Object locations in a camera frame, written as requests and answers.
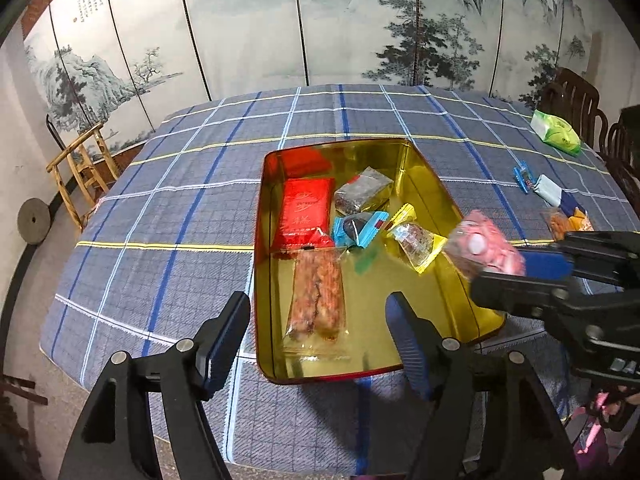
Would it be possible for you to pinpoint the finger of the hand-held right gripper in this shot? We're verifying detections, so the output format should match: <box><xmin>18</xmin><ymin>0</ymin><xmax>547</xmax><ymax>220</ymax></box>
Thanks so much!
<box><xmin>517</xmin><ymin>230</ymin><xmax>640</xmax><ymax>291</ymax></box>
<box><xmin>471</xmin><ymin>271</ymin><xmax>607</xmax><ymax>347</ymax></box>

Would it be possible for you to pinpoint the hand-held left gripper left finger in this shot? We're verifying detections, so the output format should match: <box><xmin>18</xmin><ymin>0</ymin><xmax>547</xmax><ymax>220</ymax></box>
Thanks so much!
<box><xmin>59</xmin><ymin>291</ymin><xmax>252</xmax><ymax>480</ymax></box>

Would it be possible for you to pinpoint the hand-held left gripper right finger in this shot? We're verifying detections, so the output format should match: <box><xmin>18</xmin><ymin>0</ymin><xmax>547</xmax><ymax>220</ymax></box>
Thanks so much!
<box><xmin>385</xmin><ymin>291</ymin><xmax>578</xmax><ymax>480</ymax></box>

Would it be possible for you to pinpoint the clear peanut brittle packet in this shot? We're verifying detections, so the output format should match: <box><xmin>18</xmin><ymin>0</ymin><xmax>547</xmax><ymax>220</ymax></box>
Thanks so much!
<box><xmin>282</xmin><ymin>249</ymin><xmax>348</xmax><ymax>356</ymax></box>
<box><xmin>541</xmin><ymin>208</ymin><xmax>571</xmax><ymax>241</ymax></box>

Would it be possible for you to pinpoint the red tin box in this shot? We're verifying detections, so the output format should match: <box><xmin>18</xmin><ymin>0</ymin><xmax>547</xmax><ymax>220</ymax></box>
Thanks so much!
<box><xmin>252</xmin><ymin>137</ymin><xmax>507</xmax><ymax>386</ymax></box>

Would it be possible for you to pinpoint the orange snack packet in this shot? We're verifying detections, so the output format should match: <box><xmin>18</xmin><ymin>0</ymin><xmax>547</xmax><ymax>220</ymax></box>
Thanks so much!
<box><xmin>567</xmin><ymin>207</ymin><xmax>595</xmax><ymax>233</ymax></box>

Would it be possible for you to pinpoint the pink snack packet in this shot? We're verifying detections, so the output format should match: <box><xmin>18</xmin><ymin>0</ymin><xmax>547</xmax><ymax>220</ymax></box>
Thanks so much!
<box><xmin>444</xmin><ymin>210</ymin><xmax>527</xmax><ymax>281</ymax></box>

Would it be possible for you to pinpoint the blue and white snack packet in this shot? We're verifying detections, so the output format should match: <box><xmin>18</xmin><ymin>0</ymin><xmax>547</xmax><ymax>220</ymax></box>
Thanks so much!
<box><xmin>531</xmin><ymin>174</ymin><xmax>586</xmax><ymax>216</ymax></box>

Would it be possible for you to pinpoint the blue striped candy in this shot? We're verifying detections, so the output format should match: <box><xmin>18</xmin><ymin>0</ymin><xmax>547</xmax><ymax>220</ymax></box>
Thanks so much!
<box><xmin>512</xmin><ymin>160</ymin><xmax>537</xmax><ymax>196</ymax></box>

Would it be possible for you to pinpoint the yellow-edged clear snack packet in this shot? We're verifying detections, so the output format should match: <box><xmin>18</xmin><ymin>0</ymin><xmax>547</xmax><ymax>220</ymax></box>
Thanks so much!
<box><xmin>385</xmin><ymin>203</ymin><xmax>448</xmax><ymax>275</ymax></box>

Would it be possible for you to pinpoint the cyan candy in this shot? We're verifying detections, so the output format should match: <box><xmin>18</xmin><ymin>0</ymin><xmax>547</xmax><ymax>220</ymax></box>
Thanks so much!
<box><xmin>332</xmin><ymin>211</ymin><xmax>391</xmax><ymax>248</ymax></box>

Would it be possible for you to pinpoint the red snack packet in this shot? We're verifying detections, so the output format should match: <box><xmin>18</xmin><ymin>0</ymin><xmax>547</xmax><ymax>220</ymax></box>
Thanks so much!
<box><xmin>272</xmin><ymin>177</ymin><xmax>336</xmax><ymax>253</ymax></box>

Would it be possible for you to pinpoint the dark grey snack packet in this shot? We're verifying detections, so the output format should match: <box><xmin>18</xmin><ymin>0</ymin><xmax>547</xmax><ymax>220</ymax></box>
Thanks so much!
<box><xmin>333</xmin><ymin>166</ymin><xmax>394</xmax><ymax>214</ymax></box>

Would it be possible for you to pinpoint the green tissue pack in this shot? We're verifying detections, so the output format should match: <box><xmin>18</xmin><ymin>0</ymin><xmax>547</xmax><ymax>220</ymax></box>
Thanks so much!
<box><xmin>530</xmin><ymin>109</ymin><xmax>582</xmax><ymax>156</ymax></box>

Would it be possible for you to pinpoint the dark wooden chair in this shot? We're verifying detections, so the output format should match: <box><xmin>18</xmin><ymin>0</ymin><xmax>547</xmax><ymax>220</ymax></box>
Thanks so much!
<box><xmin>602</xmin><ymin>107</ymin><xmax>640</xmax><ymax>206</ymax></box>
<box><xmin>537</xmin><ymin>67</ymin><xmax>608</xmax><ymax>148</ymax></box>

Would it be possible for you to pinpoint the round millstone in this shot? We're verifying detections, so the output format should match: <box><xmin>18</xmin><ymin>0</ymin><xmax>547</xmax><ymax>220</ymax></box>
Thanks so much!
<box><xmin>17</xmin><ymin>199</ymin><xmax>53</xmax><ymax>246</ymax></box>

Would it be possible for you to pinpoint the light wooden stool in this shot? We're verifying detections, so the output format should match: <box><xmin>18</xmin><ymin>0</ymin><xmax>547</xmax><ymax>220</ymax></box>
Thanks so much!
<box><xmin>46</xmin><ymin>121</ymin><xmax>121</xmax><ymax>233</ymax></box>

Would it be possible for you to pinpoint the black cane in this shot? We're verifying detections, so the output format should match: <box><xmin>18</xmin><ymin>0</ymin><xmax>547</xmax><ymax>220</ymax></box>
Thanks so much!
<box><xmin>45</xmin><ymin>113</ymin><xmax>66</xmax><ymax>148</ymax></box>

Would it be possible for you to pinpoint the landscape painted folding screen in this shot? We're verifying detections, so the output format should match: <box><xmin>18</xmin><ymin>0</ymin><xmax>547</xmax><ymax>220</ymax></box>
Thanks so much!
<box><xmin>22</xmin><ymin>0</ymin><xmax>596</xmax><ymax>131</ymax></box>

